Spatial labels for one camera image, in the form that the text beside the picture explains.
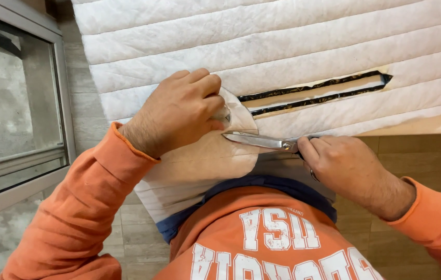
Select steel tailor scissors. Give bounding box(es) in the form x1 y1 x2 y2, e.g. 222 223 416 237
222 131 321 183

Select orange printed sweatshirt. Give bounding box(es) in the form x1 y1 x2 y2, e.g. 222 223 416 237
153 186 385 280

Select blue undershirt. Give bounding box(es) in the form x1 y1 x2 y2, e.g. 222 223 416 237
156 174 338 244

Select person's left hand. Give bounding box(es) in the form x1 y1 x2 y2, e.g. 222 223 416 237
119 68 227 159

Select grey framed sliding window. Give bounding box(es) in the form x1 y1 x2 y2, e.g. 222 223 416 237
0 0 78 225

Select white quilted padding fabric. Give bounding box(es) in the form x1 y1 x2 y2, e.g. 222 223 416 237
71 0 441 225

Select black patterned fabric layer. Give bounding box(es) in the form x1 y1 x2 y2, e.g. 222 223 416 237
237 70 394 117

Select person's right hand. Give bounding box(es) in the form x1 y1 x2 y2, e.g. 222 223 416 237
297 136 390 214

